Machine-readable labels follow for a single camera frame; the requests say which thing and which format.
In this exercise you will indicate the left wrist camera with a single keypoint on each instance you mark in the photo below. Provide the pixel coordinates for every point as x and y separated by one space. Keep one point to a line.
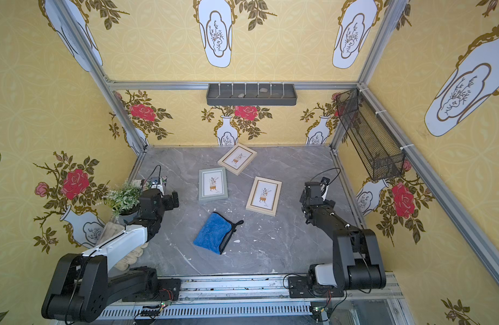
158 183

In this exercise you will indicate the beige picture frame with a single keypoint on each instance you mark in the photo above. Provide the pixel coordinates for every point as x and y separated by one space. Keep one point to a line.
264 196
237 159

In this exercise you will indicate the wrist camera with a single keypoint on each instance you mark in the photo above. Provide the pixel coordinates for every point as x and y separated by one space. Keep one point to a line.
324 183
158 183

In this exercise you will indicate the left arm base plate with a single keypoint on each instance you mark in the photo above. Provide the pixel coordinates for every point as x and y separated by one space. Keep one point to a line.
167 289

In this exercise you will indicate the blue microfiber cloth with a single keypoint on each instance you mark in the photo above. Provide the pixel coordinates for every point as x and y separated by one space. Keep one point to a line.
216 233

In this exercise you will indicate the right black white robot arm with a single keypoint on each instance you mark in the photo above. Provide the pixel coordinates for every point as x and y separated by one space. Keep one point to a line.
356 260

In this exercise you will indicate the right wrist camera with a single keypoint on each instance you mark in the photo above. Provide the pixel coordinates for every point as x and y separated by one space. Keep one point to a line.
324 183

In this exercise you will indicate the potted green plant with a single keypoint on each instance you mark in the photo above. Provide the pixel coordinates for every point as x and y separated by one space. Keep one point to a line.
124 203

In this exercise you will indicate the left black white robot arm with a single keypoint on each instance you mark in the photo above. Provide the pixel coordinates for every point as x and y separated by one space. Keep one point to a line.
81 289

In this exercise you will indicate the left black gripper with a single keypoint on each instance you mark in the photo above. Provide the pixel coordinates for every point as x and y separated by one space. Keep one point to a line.
170 199

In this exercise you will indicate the black wire mesh basket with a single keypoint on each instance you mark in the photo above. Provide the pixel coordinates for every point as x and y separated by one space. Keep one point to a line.
379 152

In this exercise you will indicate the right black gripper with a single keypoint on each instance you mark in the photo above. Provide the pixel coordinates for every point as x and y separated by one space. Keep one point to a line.
310 192

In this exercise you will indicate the beige work glove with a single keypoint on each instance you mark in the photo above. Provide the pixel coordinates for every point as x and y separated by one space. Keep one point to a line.
112 229

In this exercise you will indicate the grey wall shelf tray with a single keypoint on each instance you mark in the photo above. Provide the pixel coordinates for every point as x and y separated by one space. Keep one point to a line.
251 94

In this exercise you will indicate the grey-green picture frame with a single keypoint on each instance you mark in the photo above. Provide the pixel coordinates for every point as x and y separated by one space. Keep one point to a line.
213 184

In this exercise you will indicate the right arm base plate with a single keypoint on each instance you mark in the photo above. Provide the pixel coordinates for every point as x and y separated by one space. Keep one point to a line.
303 287

